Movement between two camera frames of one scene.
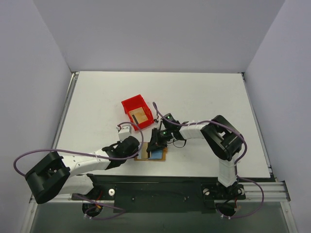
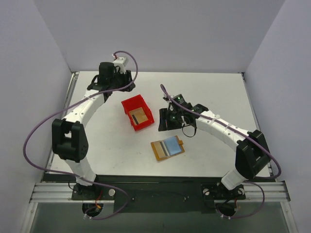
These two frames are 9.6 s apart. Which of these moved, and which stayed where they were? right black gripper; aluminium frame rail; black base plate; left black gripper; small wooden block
Moved: left black gripper; small wooden block; right black gripper
Stayed: aluminium frame rail; black base plate
